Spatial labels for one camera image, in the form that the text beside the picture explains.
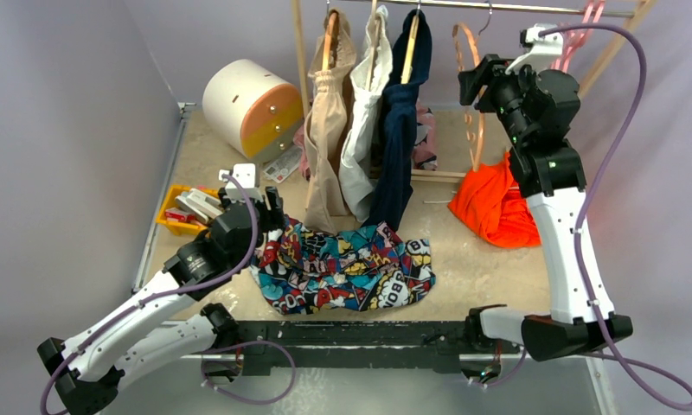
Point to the orange garment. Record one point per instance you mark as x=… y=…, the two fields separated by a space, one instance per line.
x=490 y=204

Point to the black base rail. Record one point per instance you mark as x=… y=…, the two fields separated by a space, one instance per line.
x=441 y=346

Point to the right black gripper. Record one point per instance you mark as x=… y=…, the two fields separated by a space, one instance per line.
x=483 y=84

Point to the wooden hanger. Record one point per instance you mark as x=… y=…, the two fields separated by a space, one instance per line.
x=475 y=135

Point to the white round drawer cabinet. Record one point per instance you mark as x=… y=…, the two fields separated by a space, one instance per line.
x=253 y=109

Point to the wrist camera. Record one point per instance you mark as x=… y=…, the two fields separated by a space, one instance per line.
x=541 y=51
x=241 y=181

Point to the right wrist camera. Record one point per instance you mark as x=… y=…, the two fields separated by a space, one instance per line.
x=541 y=51

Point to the wooden clothes rack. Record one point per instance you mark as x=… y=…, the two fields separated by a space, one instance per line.
x=633 y=19

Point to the paper label card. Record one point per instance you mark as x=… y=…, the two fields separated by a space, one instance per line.
x=284 y=165

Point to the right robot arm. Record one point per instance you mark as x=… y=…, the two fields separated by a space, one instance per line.
x=536 y=108

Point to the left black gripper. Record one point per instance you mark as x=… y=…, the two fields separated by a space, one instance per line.
x=273 y=219

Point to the white hanging shorts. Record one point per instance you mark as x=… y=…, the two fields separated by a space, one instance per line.
x=368 y=80

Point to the pink patterned garment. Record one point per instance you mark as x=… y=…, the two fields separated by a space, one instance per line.
x=424 y=150

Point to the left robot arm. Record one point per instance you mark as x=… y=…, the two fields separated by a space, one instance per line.
x=90 y=370

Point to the navy hanging shorts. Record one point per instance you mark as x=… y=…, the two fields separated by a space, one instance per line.
x=398 y=124

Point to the beige hanging shorts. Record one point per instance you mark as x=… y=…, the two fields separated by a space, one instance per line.
x=327 y=121

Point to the pink plastic hanger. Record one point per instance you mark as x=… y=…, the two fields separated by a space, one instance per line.
x=574 y=40

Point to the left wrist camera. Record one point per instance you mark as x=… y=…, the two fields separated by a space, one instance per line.
x=241 y=181

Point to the yellow plastic bin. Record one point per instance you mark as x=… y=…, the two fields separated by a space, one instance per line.
x=175 y=219

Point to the colourful comic print shorts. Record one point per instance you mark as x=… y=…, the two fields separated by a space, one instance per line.
x=300 y=271

